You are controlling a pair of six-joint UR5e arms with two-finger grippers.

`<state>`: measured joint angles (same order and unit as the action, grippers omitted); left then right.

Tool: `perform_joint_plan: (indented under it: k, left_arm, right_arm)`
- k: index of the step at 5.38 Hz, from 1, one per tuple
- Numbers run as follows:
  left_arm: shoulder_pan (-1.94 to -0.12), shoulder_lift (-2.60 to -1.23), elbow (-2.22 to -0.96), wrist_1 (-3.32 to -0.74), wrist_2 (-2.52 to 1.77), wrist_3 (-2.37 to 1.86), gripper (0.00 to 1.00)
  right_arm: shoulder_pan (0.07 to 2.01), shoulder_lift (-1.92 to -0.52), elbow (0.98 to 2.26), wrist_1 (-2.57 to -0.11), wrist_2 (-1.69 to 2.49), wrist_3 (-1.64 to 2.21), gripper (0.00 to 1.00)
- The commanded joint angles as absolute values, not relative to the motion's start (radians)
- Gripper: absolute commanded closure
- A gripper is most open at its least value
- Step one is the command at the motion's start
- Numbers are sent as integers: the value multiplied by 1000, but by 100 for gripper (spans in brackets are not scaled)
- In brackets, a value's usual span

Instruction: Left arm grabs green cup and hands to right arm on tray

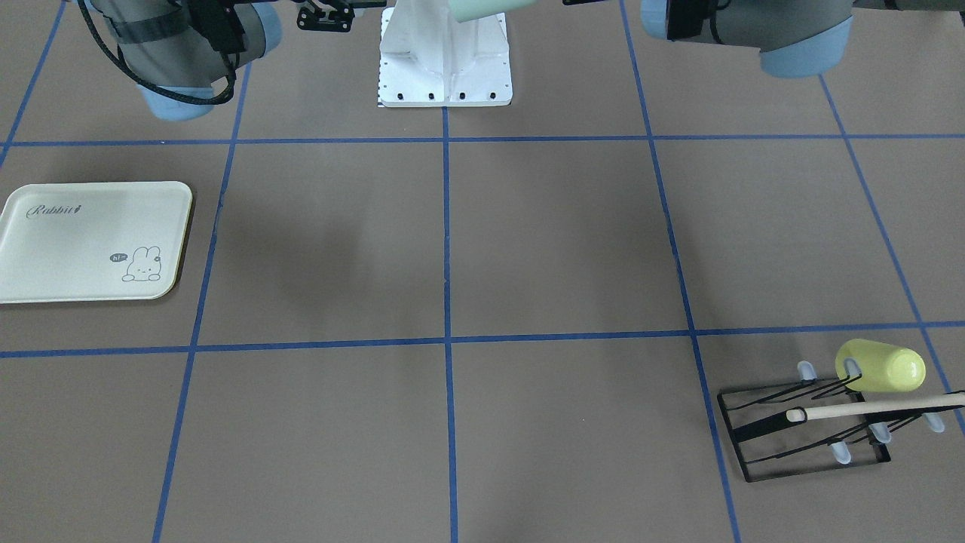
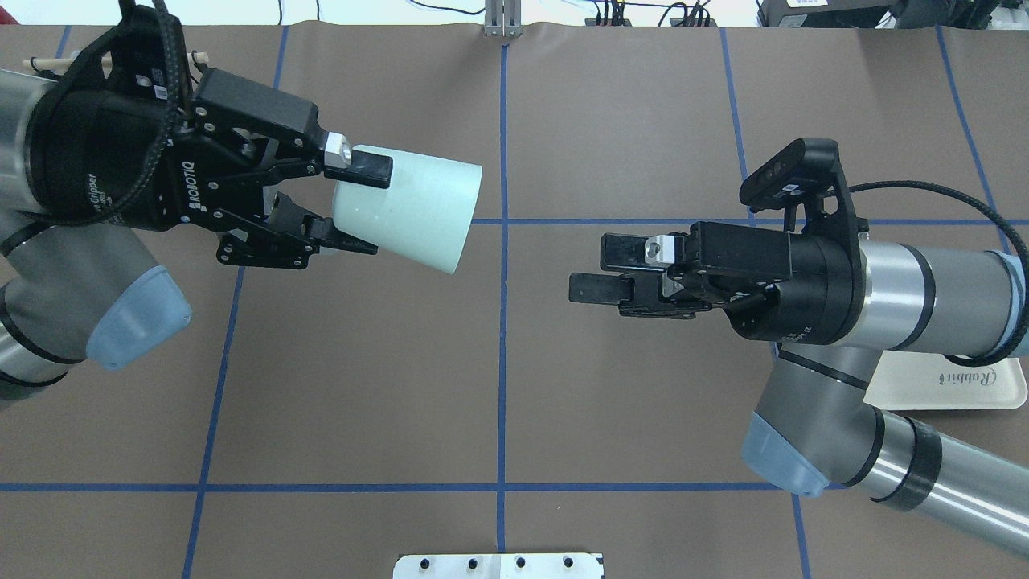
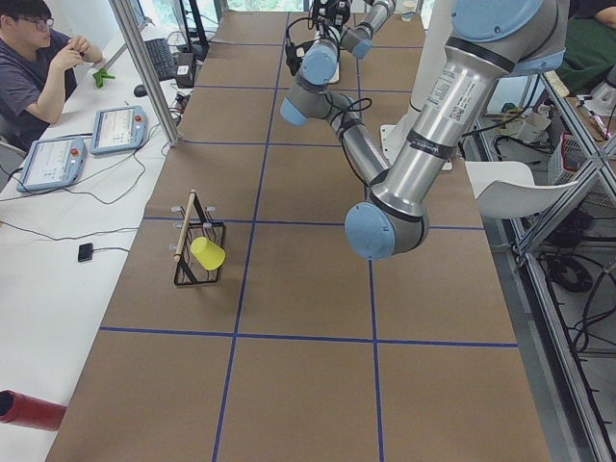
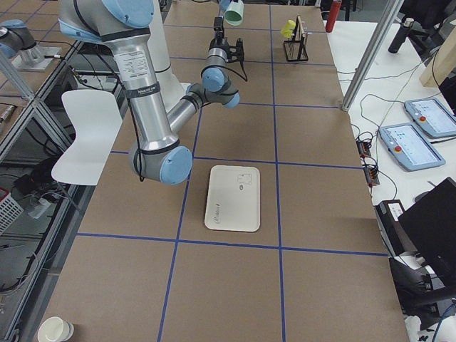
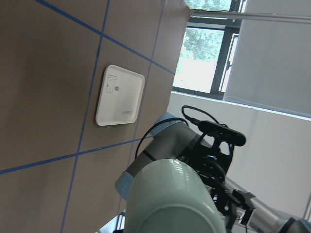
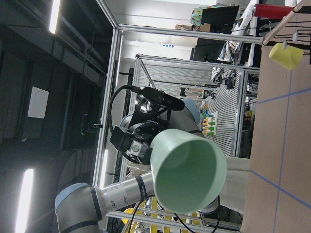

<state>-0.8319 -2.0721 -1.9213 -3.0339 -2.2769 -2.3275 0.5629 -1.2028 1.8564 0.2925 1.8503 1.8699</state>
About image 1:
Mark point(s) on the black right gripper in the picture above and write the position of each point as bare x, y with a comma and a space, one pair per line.
324, 16

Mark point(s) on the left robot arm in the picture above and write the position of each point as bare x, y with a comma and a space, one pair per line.
793, 39

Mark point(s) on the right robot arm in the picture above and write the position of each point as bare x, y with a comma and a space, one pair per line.
183, 56

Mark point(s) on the white rabbit tray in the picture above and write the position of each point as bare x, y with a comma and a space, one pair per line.
92, 242

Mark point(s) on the black wire cup rack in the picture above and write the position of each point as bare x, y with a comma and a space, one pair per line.
816, 424

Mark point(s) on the yellow cup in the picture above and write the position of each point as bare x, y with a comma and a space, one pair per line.
878, 367

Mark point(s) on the mint green cup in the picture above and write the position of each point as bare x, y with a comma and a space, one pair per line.
470, 10

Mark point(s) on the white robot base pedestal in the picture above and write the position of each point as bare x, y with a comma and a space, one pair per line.
429, 60

